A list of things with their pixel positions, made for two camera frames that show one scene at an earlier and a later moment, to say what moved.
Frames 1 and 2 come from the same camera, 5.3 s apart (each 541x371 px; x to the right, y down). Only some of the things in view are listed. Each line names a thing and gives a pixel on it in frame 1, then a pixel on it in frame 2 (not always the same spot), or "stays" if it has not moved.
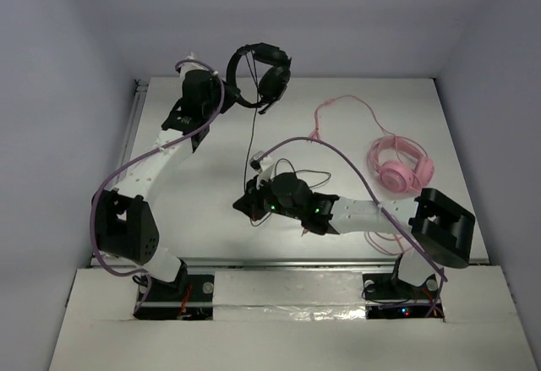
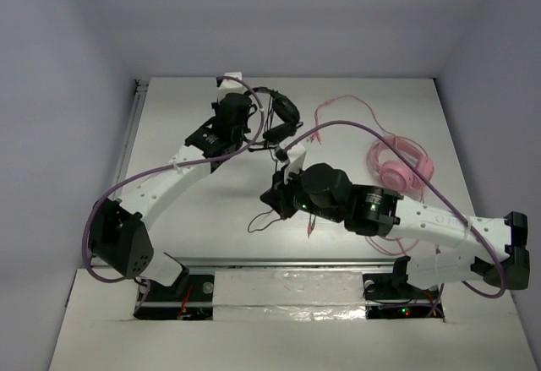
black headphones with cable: [274, 73] → [281, 129]
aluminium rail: [275, 264] stays
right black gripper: [250, 204] → [277, 195]
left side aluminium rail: [137, 103] stays
